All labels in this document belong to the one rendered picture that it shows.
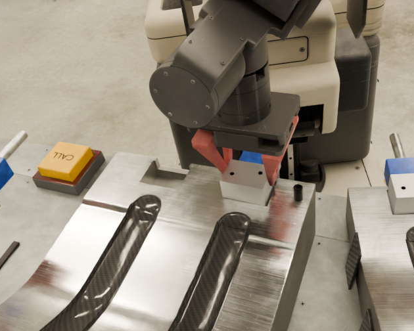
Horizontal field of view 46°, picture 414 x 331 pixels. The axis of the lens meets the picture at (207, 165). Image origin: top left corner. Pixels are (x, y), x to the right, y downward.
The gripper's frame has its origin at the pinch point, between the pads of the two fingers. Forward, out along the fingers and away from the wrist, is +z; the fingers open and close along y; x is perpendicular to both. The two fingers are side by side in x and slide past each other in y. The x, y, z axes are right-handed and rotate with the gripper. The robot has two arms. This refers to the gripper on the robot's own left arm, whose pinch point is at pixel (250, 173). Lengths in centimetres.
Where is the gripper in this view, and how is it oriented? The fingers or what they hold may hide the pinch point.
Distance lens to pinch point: 54.6
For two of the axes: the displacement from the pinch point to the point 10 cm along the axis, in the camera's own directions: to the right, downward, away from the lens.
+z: 1.4, 7.2, 6.8
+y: 9.2, 1.6, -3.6
